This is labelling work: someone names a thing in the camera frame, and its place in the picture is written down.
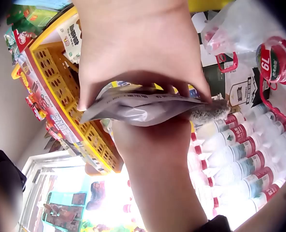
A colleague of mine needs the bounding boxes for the person's right hand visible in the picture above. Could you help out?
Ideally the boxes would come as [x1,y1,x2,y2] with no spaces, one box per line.
[72,0,212,112]

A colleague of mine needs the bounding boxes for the person's left hand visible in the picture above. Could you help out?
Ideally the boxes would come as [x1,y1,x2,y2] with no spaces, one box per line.
[112,118,209,231]

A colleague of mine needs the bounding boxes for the person's right fingers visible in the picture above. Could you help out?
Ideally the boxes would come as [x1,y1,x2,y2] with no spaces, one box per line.
[143,81,212,105]

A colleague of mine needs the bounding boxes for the person's right thumb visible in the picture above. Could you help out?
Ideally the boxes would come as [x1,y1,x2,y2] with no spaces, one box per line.
[77,72,109,112]

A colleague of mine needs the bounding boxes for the silver foil packet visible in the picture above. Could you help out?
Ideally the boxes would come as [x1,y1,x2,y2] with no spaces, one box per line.
[80,81,231,128]

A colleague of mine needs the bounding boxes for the black and white carton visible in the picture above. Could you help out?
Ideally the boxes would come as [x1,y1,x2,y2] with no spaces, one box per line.
[201,64,263,113]

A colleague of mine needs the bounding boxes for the yellow perforated plastic crate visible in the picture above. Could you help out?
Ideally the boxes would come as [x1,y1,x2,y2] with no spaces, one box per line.
[31,41,124,173]

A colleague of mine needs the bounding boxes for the red yellow display stand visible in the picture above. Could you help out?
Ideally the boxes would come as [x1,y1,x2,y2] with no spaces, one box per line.
[5,0,124,175]

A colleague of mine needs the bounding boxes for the white snack packet brown print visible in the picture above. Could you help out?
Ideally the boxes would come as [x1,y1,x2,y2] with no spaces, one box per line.
[56,18,83,64]

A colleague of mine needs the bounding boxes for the pack of red-label water bottles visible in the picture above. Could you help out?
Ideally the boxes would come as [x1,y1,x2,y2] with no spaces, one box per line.
[187,104,286,219]

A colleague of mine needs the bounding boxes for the clear plastic bag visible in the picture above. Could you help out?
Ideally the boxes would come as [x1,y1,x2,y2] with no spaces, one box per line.
[201,0,286,57]

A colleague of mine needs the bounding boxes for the glass shop door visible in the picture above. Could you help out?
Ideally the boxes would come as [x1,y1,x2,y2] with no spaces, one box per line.
[20,155,136,232]

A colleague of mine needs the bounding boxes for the black wrist band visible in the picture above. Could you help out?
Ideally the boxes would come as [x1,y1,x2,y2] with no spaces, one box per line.
[143,215,234,232]

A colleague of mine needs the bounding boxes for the large water jug red handle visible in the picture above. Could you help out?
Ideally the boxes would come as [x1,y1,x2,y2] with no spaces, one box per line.
[256,36,286,122]

